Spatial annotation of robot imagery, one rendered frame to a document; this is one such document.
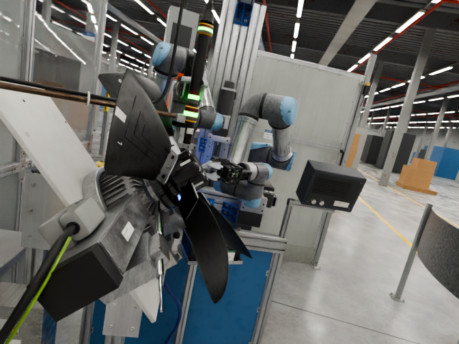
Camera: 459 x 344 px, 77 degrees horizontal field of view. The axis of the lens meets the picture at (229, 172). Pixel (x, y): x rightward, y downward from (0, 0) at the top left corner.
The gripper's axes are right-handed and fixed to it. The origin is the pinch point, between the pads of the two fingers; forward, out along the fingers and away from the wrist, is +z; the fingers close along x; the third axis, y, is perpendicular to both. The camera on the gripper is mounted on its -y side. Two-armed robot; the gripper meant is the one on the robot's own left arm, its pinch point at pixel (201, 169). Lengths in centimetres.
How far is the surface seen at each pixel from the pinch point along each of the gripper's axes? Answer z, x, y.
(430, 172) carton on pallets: -1248, 72, -163
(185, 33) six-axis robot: -194, -87, -339
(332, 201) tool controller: -65, 7, 22
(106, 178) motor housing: 35.1, 1.0, 4.2
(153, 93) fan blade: 19.0, -22.2, -9.0
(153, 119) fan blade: 32.4, -19.2, 17.9
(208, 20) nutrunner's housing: 11.5, -46.5, 0.6
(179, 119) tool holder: 15.7, -17.3, 3.4
